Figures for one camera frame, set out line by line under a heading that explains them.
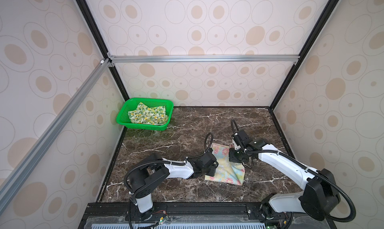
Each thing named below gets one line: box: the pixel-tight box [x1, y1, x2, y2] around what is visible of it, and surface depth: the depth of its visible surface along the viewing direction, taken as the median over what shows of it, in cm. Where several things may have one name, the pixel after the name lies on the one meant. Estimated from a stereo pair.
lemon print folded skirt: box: [128, 102, 169, 125], surface depth 115 cm
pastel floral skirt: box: [204, 143, 246, 186], surface depth 85 cm
